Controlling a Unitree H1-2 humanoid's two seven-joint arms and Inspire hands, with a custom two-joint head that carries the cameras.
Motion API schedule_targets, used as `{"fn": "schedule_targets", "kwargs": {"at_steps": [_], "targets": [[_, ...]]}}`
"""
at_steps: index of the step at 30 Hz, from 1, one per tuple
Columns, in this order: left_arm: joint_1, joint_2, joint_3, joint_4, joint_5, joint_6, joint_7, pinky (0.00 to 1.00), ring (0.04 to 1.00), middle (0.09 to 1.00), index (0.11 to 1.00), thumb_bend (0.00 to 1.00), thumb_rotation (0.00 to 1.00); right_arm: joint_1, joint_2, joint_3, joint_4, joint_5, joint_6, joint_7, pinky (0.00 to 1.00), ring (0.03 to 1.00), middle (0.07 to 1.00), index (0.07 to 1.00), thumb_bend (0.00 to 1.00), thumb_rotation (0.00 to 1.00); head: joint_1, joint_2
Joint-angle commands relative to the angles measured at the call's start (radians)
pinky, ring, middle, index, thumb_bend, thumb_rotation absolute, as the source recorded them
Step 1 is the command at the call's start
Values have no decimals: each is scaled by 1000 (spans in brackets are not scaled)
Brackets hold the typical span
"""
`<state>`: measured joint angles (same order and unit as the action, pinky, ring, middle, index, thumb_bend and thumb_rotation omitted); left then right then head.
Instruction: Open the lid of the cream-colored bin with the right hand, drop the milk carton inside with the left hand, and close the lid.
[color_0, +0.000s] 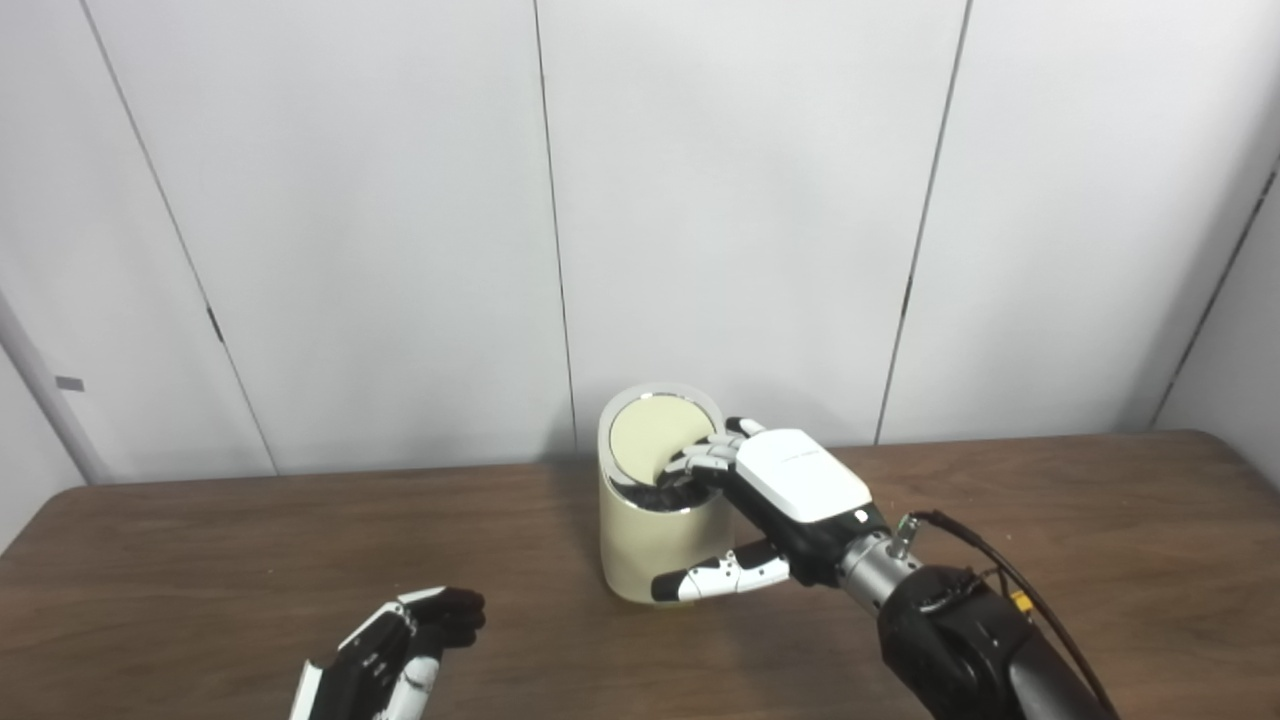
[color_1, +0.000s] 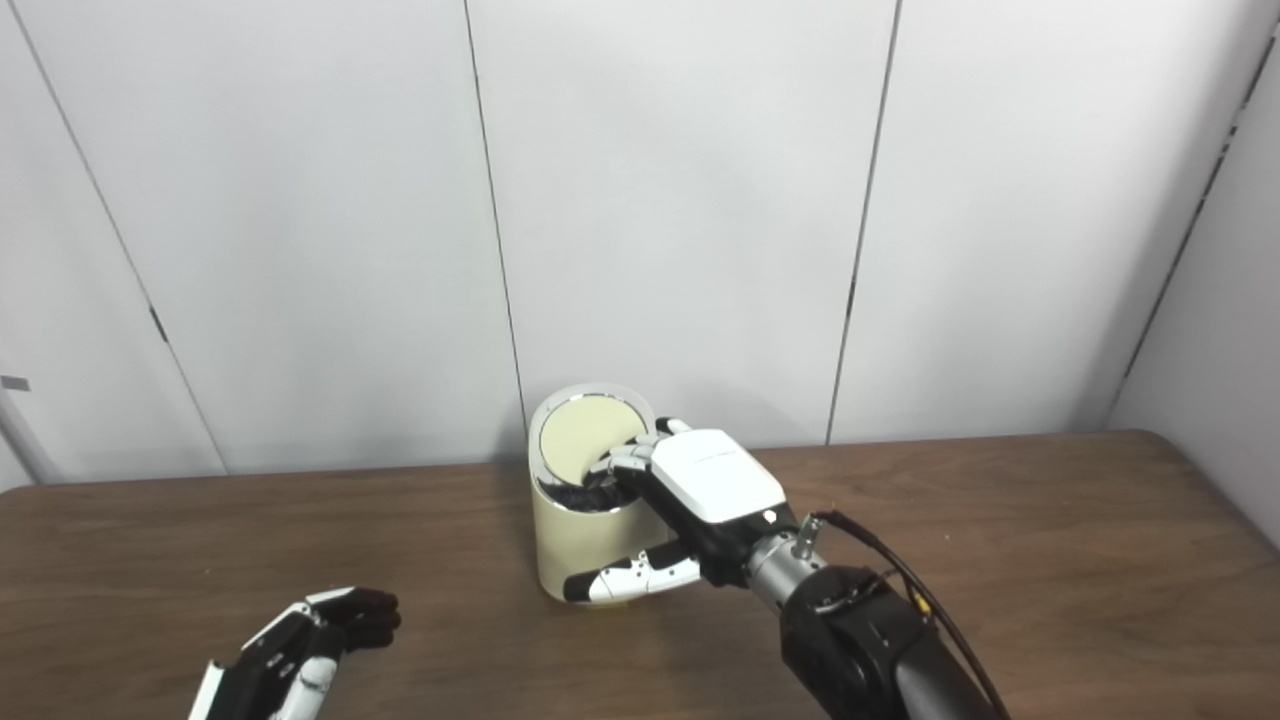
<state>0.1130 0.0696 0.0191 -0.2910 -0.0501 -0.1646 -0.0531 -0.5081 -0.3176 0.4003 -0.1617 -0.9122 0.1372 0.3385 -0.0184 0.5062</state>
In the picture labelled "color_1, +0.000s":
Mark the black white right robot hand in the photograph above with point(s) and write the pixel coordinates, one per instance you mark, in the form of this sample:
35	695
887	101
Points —
715	480

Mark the small grey wall tag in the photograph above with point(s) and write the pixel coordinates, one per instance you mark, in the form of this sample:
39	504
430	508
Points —
14	383

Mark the cream-colored bin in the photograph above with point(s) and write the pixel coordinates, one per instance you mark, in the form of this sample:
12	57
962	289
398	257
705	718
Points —
580	545

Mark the grey wall post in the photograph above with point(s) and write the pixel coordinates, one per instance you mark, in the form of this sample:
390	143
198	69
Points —
20	440

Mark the round cream bin lid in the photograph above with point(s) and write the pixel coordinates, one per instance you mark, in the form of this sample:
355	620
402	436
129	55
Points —
580	435

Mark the black bin liner bag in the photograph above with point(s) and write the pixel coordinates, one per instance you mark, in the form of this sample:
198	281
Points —
575	495

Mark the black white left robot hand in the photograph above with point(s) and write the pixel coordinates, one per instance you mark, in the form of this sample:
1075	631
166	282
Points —
270	670

